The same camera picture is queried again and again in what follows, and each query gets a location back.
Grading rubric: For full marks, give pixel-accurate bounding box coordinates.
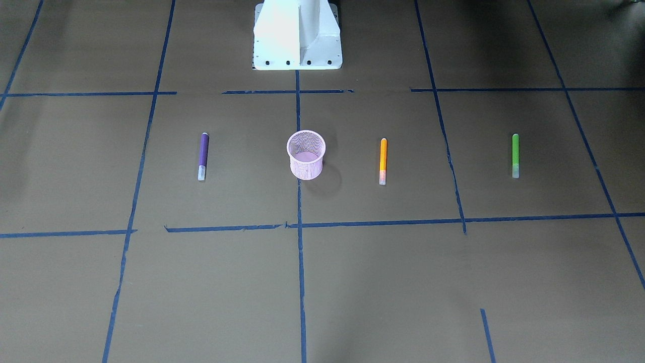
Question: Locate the orange marker pen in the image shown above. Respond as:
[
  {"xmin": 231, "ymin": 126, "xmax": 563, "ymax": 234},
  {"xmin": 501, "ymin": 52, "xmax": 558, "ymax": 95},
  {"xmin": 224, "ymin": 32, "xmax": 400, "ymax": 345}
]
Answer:
[{"xmin": 378, "ymin": 138, "xmax": 389, "ymax": 186}]

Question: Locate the purple marker pen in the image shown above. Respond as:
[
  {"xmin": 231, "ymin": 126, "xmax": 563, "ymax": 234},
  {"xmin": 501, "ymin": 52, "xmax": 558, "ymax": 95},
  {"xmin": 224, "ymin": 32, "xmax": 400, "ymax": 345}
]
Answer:
[{"xmin": 197, "ymin": 133, "xmax": 210, "ymax": 182}]

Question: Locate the green marker pen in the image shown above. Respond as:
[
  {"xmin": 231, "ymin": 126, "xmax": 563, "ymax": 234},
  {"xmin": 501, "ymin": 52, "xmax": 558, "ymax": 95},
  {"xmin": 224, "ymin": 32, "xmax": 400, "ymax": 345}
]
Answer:
[{"xmin": 511, "ymin": 133, "xmax": 520, "ymax": 179}]

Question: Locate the pink mesh pen holder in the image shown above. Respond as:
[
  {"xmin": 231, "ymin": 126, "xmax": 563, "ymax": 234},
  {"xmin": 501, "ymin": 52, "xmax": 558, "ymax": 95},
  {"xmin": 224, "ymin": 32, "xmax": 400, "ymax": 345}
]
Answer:
[{"xmin": 286, "ymin": 130, "xmax": 326, "ymax": 180}]

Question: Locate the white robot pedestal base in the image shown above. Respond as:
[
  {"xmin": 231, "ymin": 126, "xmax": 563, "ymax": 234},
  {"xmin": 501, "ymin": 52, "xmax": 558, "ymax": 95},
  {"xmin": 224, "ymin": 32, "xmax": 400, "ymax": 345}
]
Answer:
[{"xmin": 252, "ymin": 1, "xmax": 343, "ymax": 71}]

